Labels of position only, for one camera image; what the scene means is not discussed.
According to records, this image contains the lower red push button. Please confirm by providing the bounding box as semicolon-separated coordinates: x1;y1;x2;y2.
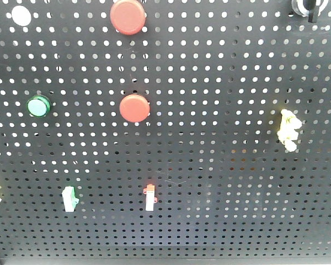
119;94;150;123

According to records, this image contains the red push button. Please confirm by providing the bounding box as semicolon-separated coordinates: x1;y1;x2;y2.
119;94;150;123
110;0;146;35

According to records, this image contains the upper red push button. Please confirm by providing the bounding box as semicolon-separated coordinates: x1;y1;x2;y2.
110;0;146;35

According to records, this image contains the green illuminated push button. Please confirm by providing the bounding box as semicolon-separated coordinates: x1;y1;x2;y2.
26;94;51;117

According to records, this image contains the white round button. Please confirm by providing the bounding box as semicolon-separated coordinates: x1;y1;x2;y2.
11;6;31;27

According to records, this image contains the black perforated pegboard panel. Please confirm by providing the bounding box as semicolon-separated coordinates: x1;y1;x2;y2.
0;1;331;264

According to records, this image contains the white red rocker switch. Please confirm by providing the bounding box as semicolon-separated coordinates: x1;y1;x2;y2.
143;184;158;211

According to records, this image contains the white green rocker switch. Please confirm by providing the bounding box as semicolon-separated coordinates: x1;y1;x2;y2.
62;186;79;213

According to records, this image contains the yellow toggle switch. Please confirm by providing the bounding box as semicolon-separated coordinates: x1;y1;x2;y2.
277;109;302;152

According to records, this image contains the black rotary selector switch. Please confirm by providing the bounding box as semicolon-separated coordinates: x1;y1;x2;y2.
291;0;329;23

